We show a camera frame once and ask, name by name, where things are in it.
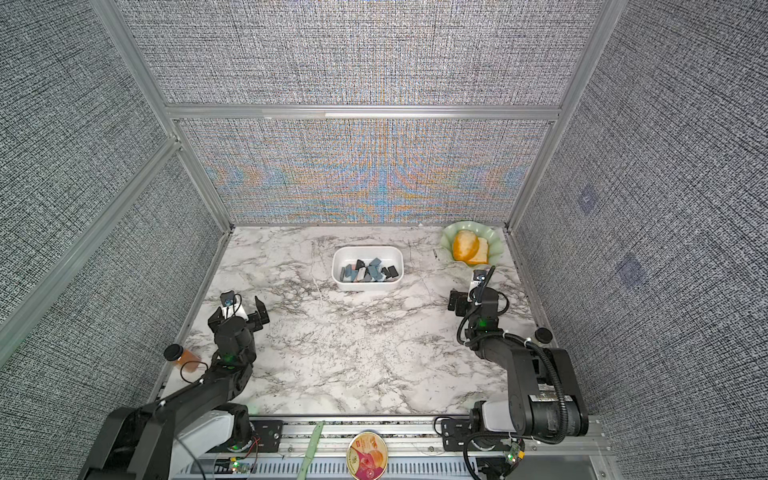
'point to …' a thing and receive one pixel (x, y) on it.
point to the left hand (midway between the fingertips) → (245, 299)
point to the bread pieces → (468, 247)
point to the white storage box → (367, 267)
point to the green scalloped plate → (495, 240)
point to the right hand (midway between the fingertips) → (470, 282)
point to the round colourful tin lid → (367, 455)
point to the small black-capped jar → (543, 335)
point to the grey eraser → (342, 274)
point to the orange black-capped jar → (180, 355)
